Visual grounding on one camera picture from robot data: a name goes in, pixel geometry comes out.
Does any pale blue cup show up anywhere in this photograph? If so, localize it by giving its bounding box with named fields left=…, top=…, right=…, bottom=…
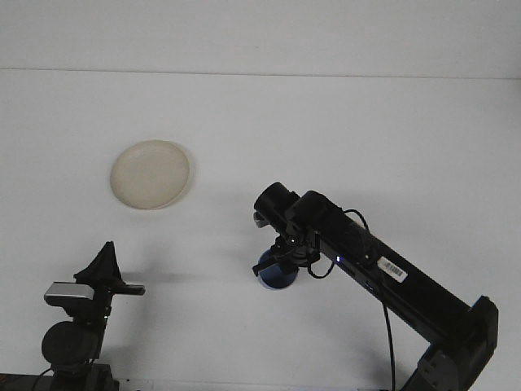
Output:
left=259, top=248, right=299, bottom=291

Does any dark platform edge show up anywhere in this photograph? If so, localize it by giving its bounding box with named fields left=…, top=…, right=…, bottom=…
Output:
left=0, top=372, right=56, bottom=391

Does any pale round plate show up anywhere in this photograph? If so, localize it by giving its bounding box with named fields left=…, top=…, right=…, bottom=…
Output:
left=109, top=139, right=195, bottom=212

